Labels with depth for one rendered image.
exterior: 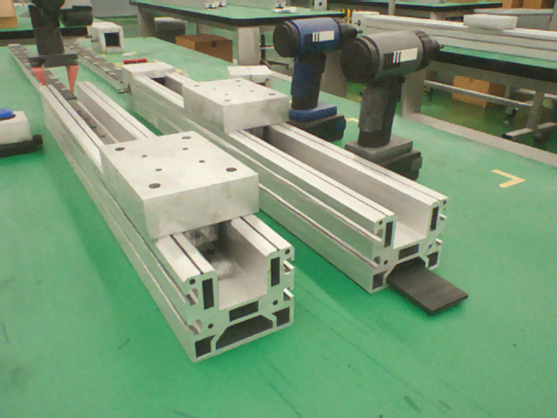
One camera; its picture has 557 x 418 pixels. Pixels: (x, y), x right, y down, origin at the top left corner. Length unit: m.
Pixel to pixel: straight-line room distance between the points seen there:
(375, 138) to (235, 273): 0.34
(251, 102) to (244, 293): 0.36
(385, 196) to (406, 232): 0.05
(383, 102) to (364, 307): 0.32
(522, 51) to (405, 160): 1.40
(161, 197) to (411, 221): 0.27
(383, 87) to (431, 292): 0.31
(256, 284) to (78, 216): 0.34
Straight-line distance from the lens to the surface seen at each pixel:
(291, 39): 0.85
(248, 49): 3.62
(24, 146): 0.99
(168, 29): 6.08
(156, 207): 0.43
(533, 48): 2.10
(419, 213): 0.54
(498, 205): 0.75
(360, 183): 0.60
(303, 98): 0.90
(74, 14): 1.26
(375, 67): 0.67
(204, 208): 0.45
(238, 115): 0.73
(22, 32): 3.14
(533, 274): 0.60
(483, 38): 2.20
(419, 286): 0.52
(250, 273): 0.45
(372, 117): 0.71
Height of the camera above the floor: 1.08
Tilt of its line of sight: 26 degrees down
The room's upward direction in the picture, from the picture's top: straight up
